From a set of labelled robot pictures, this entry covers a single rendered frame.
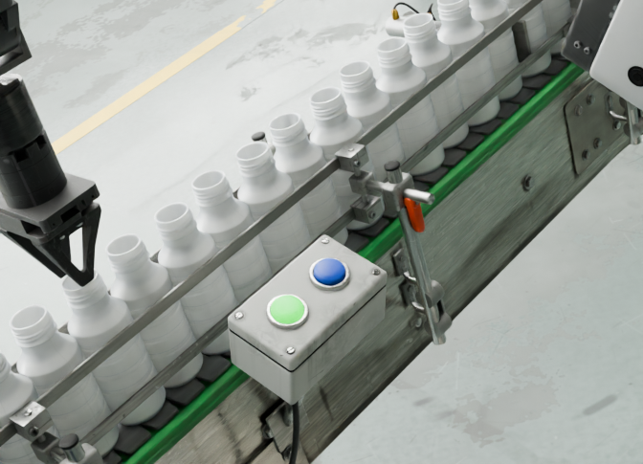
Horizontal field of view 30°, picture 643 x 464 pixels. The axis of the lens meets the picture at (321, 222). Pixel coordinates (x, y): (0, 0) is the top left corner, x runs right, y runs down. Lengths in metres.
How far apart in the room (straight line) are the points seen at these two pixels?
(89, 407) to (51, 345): 0.07
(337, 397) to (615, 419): 1.23
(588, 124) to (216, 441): 0.71
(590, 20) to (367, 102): 0.85
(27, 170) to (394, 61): 0.50
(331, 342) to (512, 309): 1.75
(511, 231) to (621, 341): 1.16
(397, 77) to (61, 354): 0.51
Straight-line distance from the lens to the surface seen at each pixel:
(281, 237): 1.28
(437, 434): 2.57
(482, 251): 1.52
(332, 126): 1.32
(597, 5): 0.52
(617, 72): 0.53
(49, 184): 1.07
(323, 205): 1.32
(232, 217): 1.23
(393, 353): 1.42
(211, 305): 1.22
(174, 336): 1.21
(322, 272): 1.11
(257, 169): 1.25
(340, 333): 1.11
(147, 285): 1.18
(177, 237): 1.19
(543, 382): 2.63
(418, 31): 1.42
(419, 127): 1.41
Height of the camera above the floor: 1.74
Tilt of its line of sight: 32 degrees down
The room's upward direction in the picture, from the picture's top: 18 degrees counter-clockwise
